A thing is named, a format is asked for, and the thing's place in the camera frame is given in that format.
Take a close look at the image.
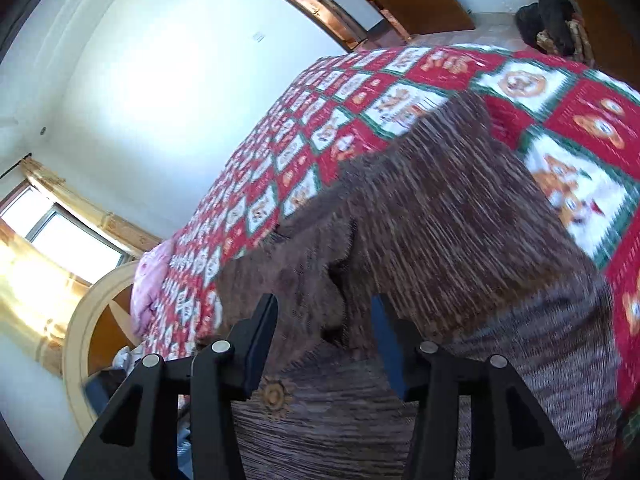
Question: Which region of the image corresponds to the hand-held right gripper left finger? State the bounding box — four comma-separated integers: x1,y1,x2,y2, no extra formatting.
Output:
62,293,279,480

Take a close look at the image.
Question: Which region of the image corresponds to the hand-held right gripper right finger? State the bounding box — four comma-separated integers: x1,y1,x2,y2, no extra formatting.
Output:
371,296,583,480

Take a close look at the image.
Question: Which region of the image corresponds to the brown knit sweater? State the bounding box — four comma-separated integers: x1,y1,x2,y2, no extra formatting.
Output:
197,91,621,480

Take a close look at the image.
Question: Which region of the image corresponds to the pink pillow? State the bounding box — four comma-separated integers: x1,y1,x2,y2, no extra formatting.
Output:
130,237,177,342

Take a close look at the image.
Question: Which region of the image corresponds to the cream wooden bed headboard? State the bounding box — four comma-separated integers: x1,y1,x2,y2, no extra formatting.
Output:
64,260,144,438

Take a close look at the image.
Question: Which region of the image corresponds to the window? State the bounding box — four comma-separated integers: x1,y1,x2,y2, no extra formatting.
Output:
0,182,127,285

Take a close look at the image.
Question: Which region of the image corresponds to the yellow patterned curtain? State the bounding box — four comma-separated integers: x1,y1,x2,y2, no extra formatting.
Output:
0,157,163,376

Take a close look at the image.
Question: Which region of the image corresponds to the red checked printed blanket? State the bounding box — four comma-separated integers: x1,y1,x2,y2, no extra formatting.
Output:
137,45,640,461

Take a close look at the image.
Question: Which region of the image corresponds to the black bag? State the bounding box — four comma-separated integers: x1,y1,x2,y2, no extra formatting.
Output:
515,2,545,42

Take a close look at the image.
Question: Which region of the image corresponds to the black garment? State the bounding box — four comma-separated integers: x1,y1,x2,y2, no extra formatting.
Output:
537,0,576,56

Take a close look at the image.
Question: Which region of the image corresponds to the brown wooden wardrobe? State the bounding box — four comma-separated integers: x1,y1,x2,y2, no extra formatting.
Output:
555,0,640,92

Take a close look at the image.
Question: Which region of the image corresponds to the wooden door frame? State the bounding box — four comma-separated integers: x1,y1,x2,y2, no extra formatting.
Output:
220,0,412,54

